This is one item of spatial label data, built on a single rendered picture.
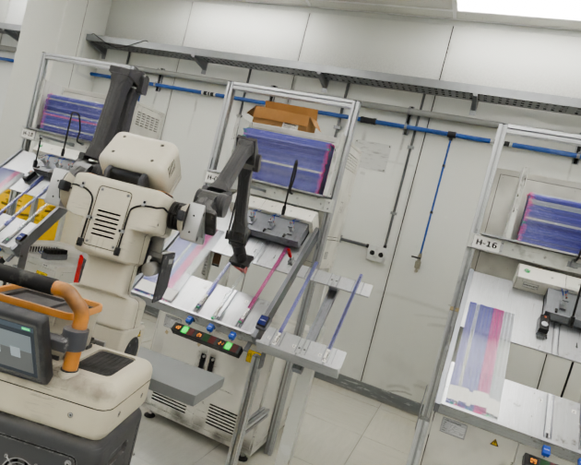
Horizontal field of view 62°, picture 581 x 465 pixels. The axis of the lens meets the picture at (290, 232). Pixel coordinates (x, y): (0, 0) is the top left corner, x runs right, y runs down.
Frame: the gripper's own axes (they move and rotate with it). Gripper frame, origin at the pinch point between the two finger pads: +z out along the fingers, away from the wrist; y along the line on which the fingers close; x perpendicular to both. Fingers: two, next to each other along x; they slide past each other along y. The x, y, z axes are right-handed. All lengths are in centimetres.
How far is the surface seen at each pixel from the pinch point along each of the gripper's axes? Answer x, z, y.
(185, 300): 23.3, 2.4, 18.6
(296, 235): -27.5, -2.9, -15.3
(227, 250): -11.2, 3.0, 16.1
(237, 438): 61, 33, -24
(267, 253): -16.6, 3.0, -4.1
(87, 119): -60, -20, 140
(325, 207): -48, -6, -23
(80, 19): -218, -5, 292
